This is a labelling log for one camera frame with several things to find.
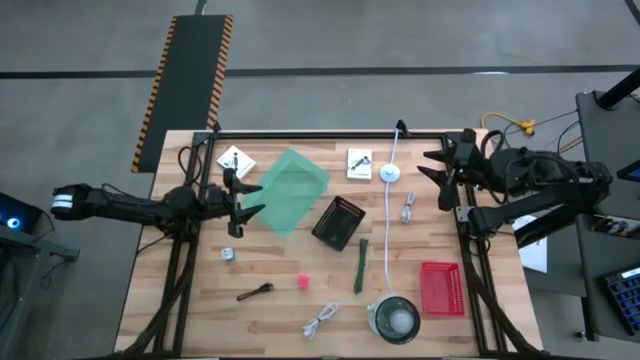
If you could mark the white printed product box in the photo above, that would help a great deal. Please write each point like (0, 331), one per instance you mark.
(245, 167)
(360, 172)

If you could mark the keyboard with blue keys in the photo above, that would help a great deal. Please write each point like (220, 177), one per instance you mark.
(625, 300)

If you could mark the green translucent plastic bin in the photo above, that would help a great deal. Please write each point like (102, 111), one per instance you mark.
(290, 195)

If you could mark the black mesh basket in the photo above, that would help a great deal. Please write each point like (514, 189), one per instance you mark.
(337, 225)

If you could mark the grey equipment stand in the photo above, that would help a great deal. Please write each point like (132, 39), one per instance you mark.
(25, 250)

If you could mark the black aluminium table frame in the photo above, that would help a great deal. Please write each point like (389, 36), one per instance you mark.
(325, 135)

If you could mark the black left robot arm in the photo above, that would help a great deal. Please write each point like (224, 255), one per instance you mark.
(125, 207)

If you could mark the pink charger cube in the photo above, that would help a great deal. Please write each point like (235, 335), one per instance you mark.
(303, 282)

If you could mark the white paper sheet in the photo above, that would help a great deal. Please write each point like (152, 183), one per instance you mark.
(535, 255)

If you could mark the grey side desk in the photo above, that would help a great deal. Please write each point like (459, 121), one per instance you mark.
(600, 150)

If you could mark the silver corner bracket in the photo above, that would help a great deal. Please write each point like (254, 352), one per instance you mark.
(462, 214)

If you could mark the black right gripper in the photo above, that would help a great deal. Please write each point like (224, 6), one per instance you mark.
(465, 150)

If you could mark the computer case blue light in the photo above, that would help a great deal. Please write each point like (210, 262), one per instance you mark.
(15, 215)

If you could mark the red mesh basket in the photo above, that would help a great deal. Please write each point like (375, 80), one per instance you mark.
(442, 290)

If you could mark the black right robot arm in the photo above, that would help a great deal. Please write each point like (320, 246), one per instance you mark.
(525, 210)

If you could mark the black mat orange striped edges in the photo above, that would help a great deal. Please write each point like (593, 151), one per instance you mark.
(185, 90)

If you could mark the black pole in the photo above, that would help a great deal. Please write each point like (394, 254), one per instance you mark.
(620, 90)

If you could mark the silver charger cube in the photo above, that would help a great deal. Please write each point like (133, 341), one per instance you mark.
(228, 254)

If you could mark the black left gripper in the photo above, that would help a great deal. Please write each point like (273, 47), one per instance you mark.
(232, 200)

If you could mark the black tablet device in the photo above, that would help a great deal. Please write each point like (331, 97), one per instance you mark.
(631, 172)

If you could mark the white round inline switch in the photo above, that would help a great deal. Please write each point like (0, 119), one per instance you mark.
(389, 173)

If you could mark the dark brown tool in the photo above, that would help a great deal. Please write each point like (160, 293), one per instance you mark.
(260, 290)

